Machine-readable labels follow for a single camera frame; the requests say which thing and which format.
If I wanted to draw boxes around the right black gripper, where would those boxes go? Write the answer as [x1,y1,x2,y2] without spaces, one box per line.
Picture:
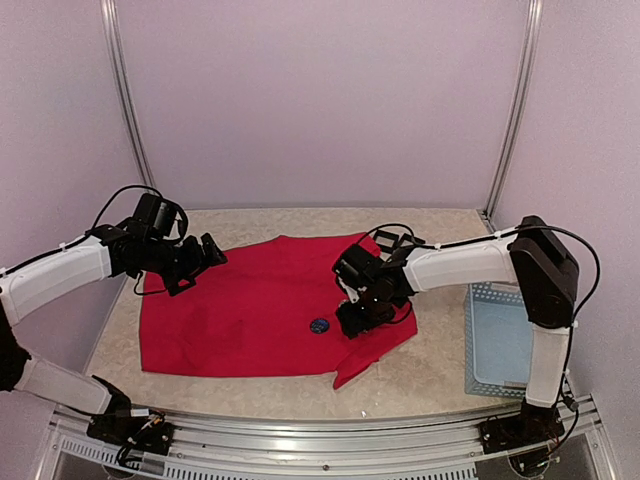
[336,288,396,338]

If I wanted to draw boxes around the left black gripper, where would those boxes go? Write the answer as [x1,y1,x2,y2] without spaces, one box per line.
[143,232,227,296]

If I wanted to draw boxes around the red t-shirt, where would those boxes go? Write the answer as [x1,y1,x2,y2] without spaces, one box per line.
[139,233,418,389]

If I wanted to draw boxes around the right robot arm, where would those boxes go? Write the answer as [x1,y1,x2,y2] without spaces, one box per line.
[332,215,579,444]

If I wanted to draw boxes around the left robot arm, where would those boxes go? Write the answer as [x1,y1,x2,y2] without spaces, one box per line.
[1,225,227,445]

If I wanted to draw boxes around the blue round brooch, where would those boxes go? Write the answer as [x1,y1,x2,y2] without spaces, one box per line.
[309,318,330,334]

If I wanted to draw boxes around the blue plastic basket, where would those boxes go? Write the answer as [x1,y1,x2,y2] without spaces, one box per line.
[465,282,532,400]

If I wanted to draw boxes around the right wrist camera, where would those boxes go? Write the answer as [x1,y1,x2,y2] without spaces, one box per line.
[332,244,383,290]

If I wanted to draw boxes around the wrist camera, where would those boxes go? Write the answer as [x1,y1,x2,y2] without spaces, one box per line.
[332,244,383,290]
[132,193,178,237]

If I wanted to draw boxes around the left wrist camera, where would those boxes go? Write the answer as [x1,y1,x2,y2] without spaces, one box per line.
[132,193,178,237]

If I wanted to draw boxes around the black square frame left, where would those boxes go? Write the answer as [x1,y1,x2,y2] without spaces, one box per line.
[373,229,400,254]

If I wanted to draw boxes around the black square frame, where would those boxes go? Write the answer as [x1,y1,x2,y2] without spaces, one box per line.
[373,229,400,254]
[398,233,426,247]

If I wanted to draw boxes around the black square frame middle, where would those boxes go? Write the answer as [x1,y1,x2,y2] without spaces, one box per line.
[398,233,426,247]

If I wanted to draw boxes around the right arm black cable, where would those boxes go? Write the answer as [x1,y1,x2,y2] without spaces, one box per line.
[364,222,601,326]

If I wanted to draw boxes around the aluminium front rail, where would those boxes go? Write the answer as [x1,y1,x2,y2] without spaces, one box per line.
[47,394,616,480]

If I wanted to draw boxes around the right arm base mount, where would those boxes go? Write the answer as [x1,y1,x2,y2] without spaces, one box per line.
[479,414,565,455]

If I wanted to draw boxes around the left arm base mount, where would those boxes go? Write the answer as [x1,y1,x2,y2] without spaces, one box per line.
[87,404,175,456]

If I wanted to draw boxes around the left aluminium corner post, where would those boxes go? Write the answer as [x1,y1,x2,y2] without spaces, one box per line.
[99,0,157,188]

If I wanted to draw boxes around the aluminium corner post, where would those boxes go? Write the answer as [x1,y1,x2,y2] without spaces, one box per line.
[482,0,544,225]
[99,0,157,188]

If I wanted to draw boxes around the right aluminium corner post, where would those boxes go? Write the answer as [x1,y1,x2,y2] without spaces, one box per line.
[482,0,544,225]

